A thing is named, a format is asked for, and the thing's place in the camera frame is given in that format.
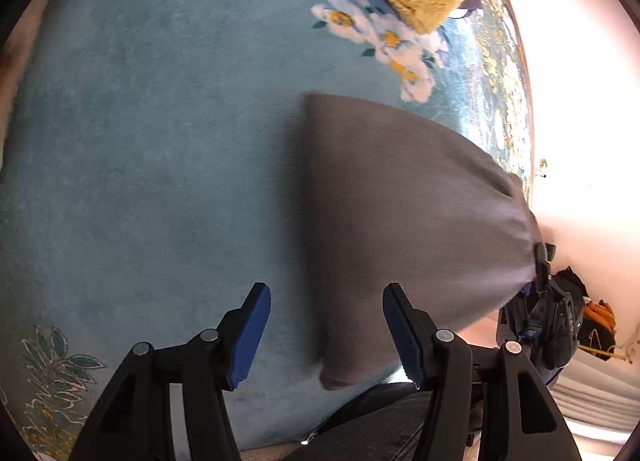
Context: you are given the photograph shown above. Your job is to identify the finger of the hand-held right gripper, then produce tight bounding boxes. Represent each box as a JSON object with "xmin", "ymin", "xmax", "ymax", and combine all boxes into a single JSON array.
[{"xmin": 532, "ymin": 241, "xmax": 558, "ymax": 293}]

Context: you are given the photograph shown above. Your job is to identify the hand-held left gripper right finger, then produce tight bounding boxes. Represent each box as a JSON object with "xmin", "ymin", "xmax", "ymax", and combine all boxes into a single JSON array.
[{"xmin": 383, "ymin": 283, "xmax": 583, "ymax": 461}]

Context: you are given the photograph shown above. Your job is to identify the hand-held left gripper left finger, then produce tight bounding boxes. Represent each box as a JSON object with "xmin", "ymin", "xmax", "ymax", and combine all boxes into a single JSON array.
[{"xmin": 67, "ymin": 283, "xmax": 272, "ymax": 461}]

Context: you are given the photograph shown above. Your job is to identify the grey-blue pants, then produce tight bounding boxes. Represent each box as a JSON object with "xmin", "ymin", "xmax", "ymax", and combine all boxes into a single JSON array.
[{"xmin": 303, "ymin": 92, "xmax": 547, "ymax": 391}]

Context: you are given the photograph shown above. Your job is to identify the black and orange bag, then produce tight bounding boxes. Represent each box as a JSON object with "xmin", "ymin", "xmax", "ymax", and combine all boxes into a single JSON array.
[{"xmin": 555, "ymin": 266, "xmax": 619, "ymax": 358}]

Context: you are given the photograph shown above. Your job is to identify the blue floral blanket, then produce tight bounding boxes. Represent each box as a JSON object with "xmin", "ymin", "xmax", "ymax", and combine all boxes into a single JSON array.
[{"xmin": 0, "ymin": 0, "xmax": 537, "ymax": 457}]

